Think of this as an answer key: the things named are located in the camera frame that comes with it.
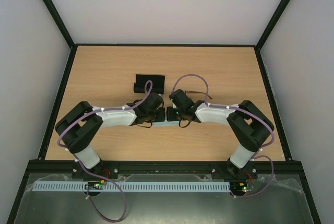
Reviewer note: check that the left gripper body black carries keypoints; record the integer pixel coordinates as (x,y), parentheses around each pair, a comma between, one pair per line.
(155,118)

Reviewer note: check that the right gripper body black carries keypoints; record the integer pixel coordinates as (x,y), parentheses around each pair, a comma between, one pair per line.
(171,114)

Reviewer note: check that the light blue cleaning cloth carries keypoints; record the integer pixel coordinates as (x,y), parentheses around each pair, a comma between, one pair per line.
(166,123)

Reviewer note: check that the brown translucent sunglasses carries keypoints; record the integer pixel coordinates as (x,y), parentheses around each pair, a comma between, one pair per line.
(197,92)

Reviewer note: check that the black sunglasses case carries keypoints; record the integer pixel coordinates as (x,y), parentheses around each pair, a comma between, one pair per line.
(144,82)

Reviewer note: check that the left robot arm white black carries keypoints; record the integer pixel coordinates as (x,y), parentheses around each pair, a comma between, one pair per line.
(77,128)

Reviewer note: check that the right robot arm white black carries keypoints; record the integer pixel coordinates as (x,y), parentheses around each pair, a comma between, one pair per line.
(251,127)

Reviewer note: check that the left controller board with leds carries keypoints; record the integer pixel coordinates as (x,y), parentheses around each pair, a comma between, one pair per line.
(95,185)

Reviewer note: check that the controller board with leds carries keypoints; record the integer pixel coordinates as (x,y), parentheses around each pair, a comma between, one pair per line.
(95,185)
(242,187)

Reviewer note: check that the right controller board with leds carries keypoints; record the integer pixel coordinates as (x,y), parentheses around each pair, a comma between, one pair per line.
(242,187)

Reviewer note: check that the light blue slotted cable duct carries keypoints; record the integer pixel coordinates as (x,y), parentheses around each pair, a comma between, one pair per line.
(76,186)

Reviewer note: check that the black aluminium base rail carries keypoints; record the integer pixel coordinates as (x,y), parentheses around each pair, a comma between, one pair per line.
(221,170)

